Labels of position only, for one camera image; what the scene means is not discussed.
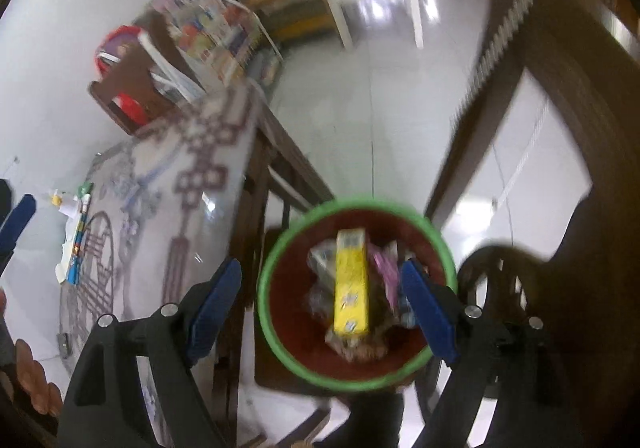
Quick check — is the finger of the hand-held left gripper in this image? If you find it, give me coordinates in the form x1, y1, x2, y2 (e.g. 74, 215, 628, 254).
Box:
0, 194, 37, 279

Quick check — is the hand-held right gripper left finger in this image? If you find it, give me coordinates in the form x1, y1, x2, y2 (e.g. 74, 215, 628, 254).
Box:
59, 257, 244, 448

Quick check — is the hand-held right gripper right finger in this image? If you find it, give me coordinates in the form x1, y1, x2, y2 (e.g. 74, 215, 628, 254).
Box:
399, 259, 587, 448

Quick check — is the pink plastic bag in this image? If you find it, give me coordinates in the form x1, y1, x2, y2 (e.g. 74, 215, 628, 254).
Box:
369, 242, 401, 311

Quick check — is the green-rimmed trash bin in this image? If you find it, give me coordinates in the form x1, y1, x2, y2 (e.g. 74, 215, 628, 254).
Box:
256, 197, 458, 393

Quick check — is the yellow snack box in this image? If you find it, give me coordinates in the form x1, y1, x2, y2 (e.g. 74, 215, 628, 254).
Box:
333, 228, 372, 336

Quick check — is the brown paper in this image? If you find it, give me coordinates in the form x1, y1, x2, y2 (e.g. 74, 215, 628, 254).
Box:
325, 330, 388, 361

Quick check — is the person's left hand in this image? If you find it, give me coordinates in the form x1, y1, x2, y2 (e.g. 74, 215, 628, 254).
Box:
14, 338, 64, 418

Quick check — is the wooden table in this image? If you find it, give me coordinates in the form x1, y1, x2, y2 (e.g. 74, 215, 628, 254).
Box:
210, 98, 337, 448

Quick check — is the plain-backed wooden chair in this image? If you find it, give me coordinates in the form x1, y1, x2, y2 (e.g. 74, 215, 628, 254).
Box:
87, 45, 206, 136

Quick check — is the red cloth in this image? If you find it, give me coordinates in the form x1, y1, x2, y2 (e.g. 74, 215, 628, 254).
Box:
95, 25, 151, 126

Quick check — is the white rack of picture books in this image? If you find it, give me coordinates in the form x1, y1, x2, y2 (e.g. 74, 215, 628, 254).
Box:
147, 0, 286, 89

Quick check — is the carved wooden chair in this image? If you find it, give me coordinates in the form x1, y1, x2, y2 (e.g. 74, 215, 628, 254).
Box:
425, 0, 640, 409

